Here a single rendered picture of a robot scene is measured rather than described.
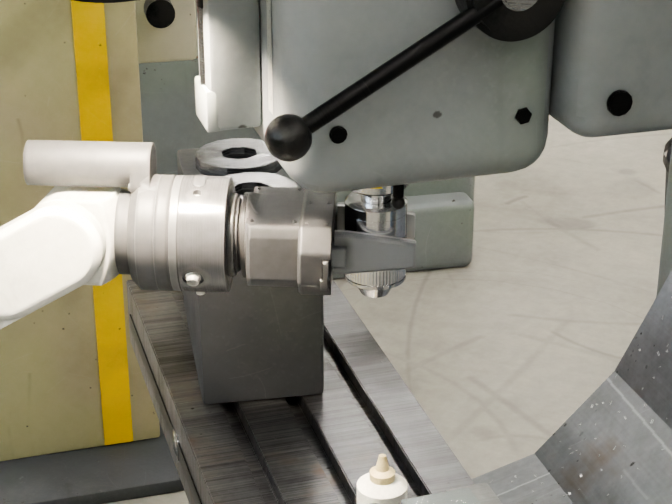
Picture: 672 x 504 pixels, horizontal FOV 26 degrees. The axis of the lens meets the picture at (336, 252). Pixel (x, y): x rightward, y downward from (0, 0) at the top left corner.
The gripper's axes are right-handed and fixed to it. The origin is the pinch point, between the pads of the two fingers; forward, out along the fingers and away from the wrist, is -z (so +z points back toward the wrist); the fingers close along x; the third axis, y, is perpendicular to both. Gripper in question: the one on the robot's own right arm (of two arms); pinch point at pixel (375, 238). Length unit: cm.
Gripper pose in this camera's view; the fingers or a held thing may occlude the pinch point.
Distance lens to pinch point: 110.0
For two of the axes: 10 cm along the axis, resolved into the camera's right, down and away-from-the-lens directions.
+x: 0.4, -4.1, 9.1
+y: -0.1, 9.1, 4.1
